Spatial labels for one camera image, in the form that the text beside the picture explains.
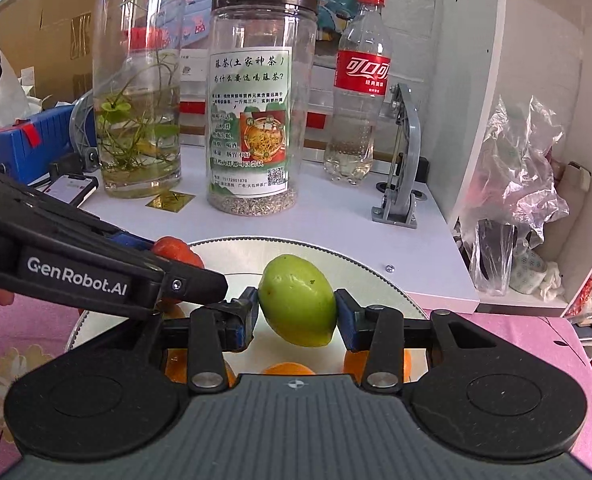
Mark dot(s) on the clear tea jar brown lid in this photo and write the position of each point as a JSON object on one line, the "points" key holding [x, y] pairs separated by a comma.
{"points": [[261, 110]]}

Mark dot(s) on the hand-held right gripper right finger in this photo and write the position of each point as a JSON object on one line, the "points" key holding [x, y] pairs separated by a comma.
{"points": [[344, 321]]}

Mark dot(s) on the cardboard box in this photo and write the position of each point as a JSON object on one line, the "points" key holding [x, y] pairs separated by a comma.
{"points": [[40, 15]]}

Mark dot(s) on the black smartphone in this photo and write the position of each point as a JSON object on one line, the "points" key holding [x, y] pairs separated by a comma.
{"points": [[73, 189]]}

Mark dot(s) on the pink floral tablecloth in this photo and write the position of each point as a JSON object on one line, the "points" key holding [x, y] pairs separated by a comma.
{"points": [[526, 330]]}

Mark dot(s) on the crumpled clear plastic bag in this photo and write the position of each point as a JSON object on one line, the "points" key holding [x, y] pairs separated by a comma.
{"points": [[516, 170]]}

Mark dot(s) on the large orange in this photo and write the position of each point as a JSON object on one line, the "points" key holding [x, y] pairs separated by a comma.
{"points": [[176, 364]]}

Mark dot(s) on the white shelving unit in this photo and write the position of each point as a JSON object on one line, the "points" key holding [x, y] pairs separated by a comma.
{"points": [[476, 60]]}

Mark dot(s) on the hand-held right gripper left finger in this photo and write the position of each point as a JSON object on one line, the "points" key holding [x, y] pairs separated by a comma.
{"points": [[248, 316]]}

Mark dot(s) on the white plate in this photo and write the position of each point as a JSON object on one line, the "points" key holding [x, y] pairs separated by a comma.
{"points": [[256, 260]]}

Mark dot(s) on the red apple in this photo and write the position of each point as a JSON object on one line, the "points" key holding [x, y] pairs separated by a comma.
{"points": [[175, 254]]}

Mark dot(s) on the grey metal bracket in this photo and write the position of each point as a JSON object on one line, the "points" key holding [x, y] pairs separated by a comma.
{"points": [[85, 135], [406, 160]]}

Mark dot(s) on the white raised shelf board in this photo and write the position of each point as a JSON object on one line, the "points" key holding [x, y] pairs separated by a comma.
{"points": [[326, 220]]}

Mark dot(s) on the patterned white cup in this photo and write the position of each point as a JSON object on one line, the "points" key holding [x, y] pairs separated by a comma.
{"points": [[531, 270]]}

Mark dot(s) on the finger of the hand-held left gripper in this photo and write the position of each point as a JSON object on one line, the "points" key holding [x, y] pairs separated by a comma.
{"points": [[125, 240], [195, 285]]}

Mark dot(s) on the blue electric box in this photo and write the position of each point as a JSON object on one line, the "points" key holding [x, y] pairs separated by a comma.
{"points": [[30, 140]]}

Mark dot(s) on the glass vase with water plant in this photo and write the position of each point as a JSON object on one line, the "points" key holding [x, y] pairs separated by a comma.
{"points": [[138, 110]]}

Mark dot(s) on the small gold plate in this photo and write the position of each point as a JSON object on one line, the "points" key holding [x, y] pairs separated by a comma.
{"points": [[170, 201]]}

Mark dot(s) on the large clear plastic bag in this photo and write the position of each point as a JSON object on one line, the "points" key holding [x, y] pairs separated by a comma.
{"points": [[15, 92]]}

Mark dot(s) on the cola bottle red label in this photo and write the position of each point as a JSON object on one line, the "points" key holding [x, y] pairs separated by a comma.
{"points": [[361, 85]]}

